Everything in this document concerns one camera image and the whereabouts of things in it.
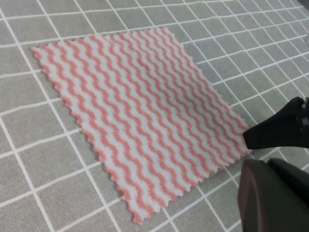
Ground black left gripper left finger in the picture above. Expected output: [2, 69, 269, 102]
[238, 159, 309, 232]

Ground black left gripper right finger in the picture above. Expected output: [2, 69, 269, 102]
[243, 97, 309, 149]

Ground pink white wavy striped towel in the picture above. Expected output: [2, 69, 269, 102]
[31, 27, 248, 225]

